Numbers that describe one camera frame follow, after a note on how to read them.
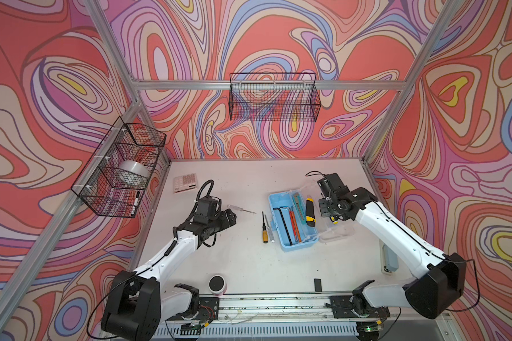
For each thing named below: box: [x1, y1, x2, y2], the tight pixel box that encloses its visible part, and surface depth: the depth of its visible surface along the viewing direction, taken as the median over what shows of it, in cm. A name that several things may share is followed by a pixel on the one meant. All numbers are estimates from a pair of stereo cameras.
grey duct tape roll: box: [114, 159, 151, 188], surface depth 74 cm
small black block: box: [313, 278, 323, 292], surface depth 80 cm
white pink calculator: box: [172, 173, 197, 194], surface depth 110 cm
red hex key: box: [288, 208, 299, 243], surface depth 95 cm
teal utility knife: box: [292, 191, 307, 225], surface depth 93 cm
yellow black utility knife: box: [305, 198, 316, 228], surface depth 89 cm
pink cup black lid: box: [207, 274, 227, 297], surface depth 76 cm
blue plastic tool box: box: [268, 189, 319, 252], surface depth 94 cm
